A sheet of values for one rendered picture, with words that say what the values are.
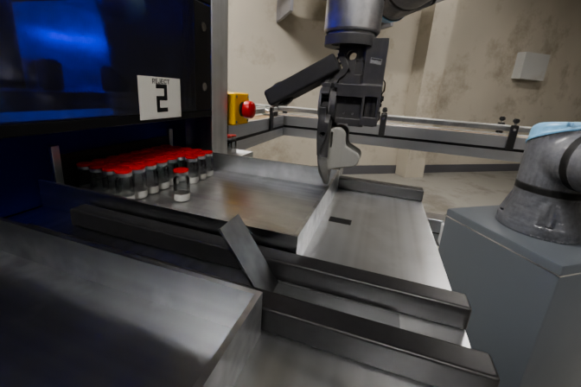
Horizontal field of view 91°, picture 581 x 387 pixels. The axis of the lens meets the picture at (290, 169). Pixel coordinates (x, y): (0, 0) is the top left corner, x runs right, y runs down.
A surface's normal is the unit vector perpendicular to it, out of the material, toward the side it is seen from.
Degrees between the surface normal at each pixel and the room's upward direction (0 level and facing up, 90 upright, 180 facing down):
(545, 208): 72
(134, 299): 0
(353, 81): 90
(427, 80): 90
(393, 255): 0
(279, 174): 90
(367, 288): 90
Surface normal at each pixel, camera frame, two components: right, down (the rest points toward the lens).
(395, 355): -0.31, 0.23
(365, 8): 0.18, 0.27
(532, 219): -0.70, -0.17
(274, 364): 0.07, -0.96
